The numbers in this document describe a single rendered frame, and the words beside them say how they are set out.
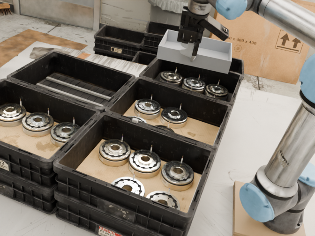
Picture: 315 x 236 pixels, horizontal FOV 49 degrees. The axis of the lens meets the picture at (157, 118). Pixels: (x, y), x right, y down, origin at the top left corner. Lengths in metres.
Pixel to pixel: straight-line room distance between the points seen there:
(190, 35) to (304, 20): 0.37
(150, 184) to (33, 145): 0.40
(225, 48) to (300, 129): 0.68
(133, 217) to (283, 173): 0.41
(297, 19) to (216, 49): 0.53
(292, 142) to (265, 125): 0.85
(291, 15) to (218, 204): 0.66
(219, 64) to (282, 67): 2.70
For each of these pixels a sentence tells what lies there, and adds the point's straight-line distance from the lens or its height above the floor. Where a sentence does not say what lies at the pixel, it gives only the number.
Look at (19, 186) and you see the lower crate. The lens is 1.14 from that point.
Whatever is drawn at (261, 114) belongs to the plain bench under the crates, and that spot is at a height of 0.70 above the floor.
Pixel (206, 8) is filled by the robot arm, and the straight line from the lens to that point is 1.12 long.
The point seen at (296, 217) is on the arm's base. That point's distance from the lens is 1.20.
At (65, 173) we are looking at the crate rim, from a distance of 0.96.
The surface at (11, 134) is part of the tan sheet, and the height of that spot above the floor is 0.83.
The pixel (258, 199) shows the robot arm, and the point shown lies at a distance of 0.99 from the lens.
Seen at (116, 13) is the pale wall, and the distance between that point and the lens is 4.21.
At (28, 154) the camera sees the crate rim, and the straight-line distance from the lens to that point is 1.01.
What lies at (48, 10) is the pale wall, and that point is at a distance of 4.50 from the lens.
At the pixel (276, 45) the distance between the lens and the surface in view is 3.91.
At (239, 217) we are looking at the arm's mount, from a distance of 1.21.
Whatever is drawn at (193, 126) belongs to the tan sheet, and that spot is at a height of 0.83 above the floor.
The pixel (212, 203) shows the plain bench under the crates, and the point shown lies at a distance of 1.25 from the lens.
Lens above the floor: 1.59
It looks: 34 degrees down
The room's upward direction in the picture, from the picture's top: 10 degrees clockwise
